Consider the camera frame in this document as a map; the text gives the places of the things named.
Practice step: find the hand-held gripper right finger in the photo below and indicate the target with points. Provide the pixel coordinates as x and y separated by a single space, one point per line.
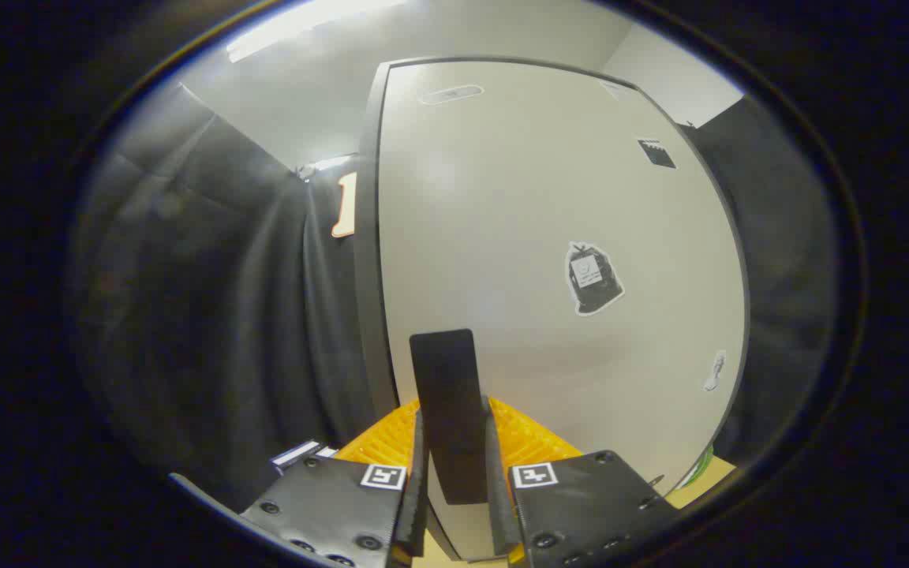
499 505

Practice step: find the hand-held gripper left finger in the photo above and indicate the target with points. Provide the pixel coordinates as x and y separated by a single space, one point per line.
417 505

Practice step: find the grey shoe cabinet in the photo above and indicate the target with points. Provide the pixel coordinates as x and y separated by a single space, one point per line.
368 237

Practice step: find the white shoe cabinet door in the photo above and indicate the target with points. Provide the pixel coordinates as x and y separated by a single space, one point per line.
502 205

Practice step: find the green object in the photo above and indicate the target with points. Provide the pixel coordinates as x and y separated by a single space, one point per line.
703 467

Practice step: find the black backdrop cloth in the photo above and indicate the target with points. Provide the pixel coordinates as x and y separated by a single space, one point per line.
210 300
778 260

